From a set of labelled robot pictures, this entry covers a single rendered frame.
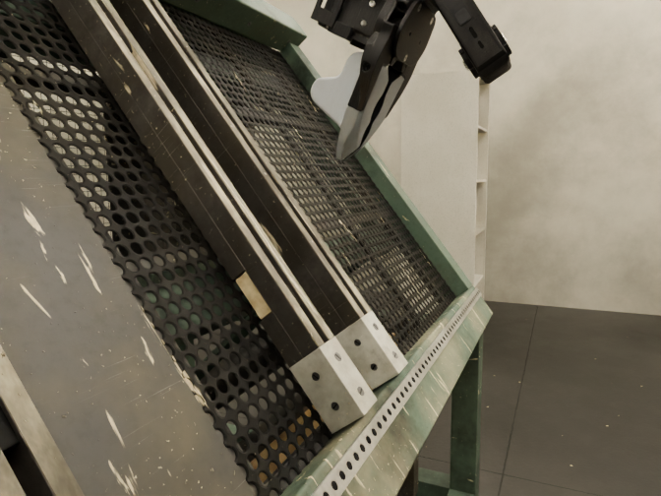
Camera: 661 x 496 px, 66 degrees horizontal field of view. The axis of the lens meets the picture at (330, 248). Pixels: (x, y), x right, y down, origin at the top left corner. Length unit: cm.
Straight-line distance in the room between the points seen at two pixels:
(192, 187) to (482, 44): 59
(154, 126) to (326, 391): 53
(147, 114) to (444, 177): 323
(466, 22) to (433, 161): 360
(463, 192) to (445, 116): 58
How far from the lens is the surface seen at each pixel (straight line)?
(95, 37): 107
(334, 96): 46
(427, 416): 104
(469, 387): 187
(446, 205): 401
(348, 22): 46
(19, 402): 51
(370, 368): 100
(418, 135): 406
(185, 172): 91
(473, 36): 43
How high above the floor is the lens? 129
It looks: 8 degrees down
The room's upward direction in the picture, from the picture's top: 1 degrees counter-clockwise
